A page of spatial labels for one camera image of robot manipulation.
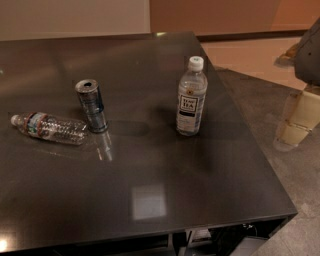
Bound items under table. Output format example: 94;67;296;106
171;224;267;256

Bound blue tea plastic bottle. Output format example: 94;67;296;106
176;56;208;136

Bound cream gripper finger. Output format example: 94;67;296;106
273;87;320;151

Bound clear crushed water bottle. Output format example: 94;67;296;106
10;112;88;146

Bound silver redbull can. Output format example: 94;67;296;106
75;79;108;133

